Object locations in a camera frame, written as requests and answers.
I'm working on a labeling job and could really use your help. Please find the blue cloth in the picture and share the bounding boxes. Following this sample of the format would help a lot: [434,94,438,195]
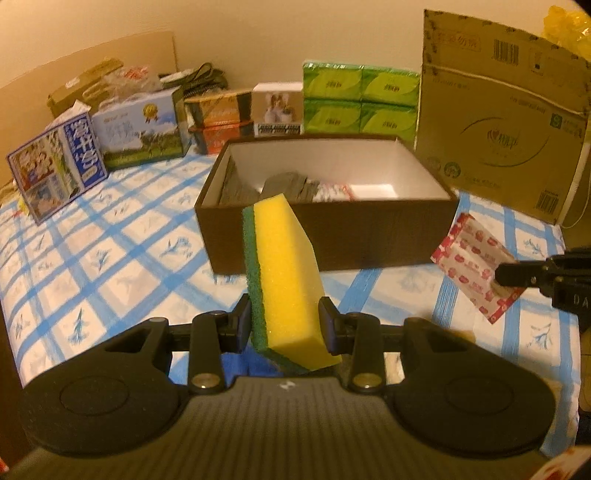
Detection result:
[221,349,283,383]

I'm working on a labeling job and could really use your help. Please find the white product box with photo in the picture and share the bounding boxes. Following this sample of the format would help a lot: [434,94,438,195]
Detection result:
[250,82,304,137]

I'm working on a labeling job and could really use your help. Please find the large brown cardboard carton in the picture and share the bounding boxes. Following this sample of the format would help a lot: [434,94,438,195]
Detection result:
[416,10,590,224]

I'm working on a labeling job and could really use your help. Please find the cow picture milk box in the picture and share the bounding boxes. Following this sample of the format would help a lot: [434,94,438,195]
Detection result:
[92,87,190,171]

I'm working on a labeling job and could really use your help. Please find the dark grey cloth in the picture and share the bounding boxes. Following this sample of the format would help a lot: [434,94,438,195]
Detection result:
[218,158,320,206]

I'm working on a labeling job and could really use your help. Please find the flat brown cardboard box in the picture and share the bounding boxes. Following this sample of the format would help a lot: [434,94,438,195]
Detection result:
[47,58,123,118]

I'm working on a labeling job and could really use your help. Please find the green tissue pack bundle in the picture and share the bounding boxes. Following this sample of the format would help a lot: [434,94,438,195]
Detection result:
[303,61,421,146]

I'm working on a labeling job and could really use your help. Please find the clear plastic bag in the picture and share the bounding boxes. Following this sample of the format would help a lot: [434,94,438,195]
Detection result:
[102,66,163,97]

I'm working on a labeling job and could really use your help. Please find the blue checked bed sheet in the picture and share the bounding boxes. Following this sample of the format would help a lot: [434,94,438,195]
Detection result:
[1,153,580,456]

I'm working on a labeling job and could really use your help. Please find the yellow green sponge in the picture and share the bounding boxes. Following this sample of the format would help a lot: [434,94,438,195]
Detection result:
[242,194,342,374]

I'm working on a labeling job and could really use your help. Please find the black bag with straps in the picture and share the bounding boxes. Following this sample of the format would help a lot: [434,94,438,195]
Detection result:
[159,62,228,91]

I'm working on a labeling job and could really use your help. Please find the blue white milk carton box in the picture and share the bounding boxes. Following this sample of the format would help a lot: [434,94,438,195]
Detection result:
[7,112,108,224]

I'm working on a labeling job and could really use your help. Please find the bag of cotton swabs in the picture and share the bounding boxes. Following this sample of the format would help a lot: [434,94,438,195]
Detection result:
[312,183,356,202]

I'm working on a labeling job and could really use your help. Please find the orange black food box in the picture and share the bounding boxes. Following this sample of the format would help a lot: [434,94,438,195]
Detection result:
[185,89,252,128]

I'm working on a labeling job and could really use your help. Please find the red black food box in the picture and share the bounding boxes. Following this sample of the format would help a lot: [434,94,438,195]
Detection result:
[189,121,254,155]

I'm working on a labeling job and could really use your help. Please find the brown open cardboard box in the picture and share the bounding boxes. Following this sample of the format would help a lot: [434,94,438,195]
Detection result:
[194,135,459,275]

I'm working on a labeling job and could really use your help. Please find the red patterned plastic packet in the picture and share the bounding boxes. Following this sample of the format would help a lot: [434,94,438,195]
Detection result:
[431,212,525,324]

